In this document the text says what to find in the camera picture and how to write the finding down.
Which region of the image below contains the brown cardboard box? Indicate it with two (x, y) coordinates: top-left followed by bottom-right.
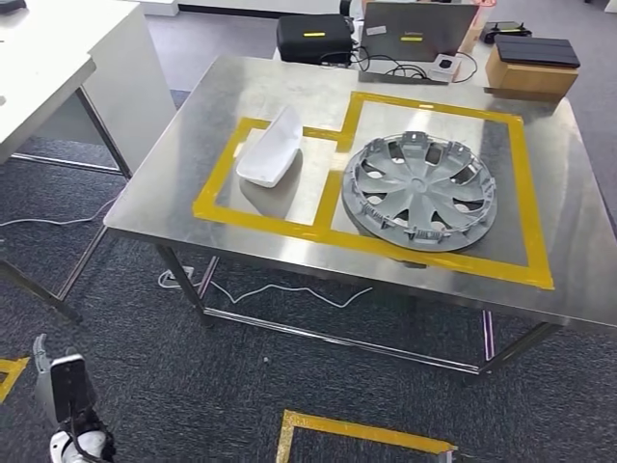
(483, 44), (579, 100)

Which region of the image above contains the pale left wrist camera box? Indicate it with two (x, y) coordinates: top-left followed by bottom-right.
(34, 354), (97, 428)

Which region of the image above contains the black cable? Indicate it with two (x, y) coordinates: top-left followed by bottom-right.
(318, 44), (479, 84)

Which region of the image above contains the white cabinet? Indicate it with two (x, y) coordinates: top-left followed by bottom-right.
(35, 6), (177, 175)

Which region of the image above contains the black carry case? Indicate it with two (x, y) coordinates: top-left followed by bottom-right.
(276, 14), (355, 68)

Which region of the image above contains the black folio case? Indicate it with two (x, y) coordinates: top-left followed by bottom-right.
(493, 35), (582, 70)

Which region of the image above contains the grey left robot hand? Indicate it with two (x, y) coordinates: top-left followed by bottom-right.
(31, 333), (53, 386)

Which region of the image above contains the small white device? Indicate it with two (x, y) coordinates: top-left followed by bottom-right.
(426, 54), (463, 84)

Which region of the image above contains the steel top workbench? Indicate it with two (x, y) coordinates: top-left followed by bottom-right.
(103, 54), (617, 385)

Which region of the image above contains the flat black device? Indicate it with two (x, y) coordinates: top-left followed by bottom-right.
(480, 20), (533, 44)

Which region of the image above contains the white floor cable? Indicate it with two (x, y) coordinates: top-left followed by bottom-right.
(190, 280), (375, 310)
(0, 196), (118, 229)

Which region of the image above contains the grey laptop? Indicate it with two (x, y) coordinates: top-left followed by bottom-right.
(358, 1), (479, 86)

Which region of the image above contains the white curved plastic part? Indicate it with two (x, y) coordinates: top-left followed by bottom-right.
(235, 105), (305, 190)

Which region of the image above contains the grey plastic hubcap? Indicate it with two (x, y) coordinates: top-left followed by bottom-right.
(340, 130), (499, 254)

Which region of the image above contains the white top table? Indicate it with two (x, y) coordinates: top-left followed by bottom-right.
(0, 0), (134, 324)

